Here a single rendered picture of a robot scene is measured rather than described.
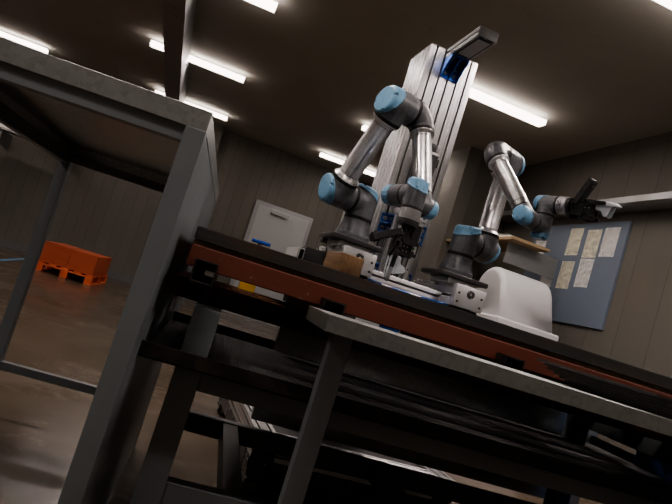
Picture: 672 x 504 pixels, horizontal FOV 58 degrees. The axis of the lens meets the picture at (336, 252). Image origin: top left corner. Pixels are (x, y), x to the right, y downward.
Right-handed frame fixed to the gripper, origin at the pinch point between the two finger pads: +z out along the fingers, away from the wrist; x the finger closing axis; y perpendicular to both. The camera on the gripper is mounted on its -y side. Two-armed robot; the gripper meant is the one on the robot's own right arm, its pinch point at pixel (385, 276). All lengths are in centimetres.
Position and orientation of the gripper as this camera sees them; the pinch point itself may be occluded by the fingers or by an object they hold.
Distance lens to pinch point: 205.9
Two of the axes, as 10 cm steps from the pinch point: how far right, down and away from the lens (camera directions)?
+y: 9.4, 3.0, 1.8
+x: -2.0, 0.3, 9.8
